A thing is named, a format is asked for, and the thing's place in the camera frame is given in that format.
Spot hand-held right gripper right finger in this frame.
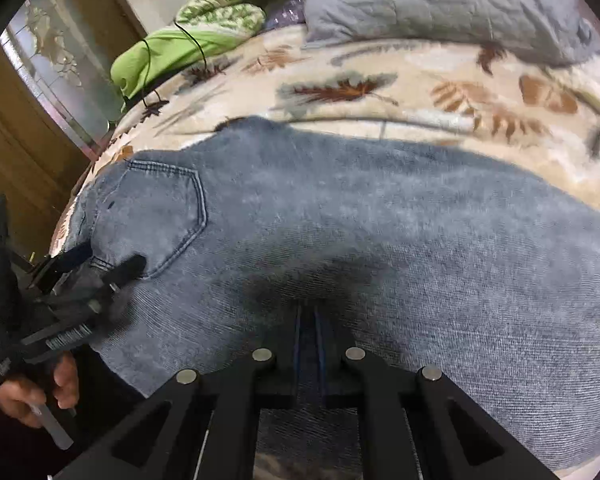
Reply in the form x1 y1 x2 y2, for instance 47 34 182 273
315 306 561 480

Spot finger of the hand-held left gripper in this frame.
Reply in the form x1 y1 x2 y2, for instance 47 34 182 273
86 254 147 311
30 242 94 288

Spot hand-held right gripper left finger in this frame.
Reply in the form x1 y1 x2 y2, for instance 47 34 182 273
55 304 304 480

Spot grey-blue denim pants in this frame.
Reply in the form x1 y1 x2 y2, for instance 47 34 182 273
62 116 600 480

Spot person's left hand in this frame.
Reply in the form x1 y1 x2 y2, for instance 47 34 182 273
0 352 80 429

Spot wooden door with glass panel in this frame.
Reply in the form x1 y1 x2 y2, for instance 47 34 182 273
0 0 148 266

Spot lime green cloth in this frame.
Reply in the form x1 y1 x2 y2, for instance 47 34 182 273
110 27 255 102

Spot leaf print fleece blanket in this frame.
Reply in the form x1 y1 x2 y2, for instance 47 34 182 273
50 24 600 251

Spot purple plastic bag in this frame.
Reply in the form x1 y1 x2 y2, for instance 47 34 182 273
264 0 309 30

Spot grey quilted pillow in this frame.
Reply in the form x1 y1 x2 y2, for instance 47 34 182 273
304 0 600 67

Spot thin black cable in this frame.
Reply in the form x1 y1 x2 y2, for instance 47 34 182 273
120 19 209 111

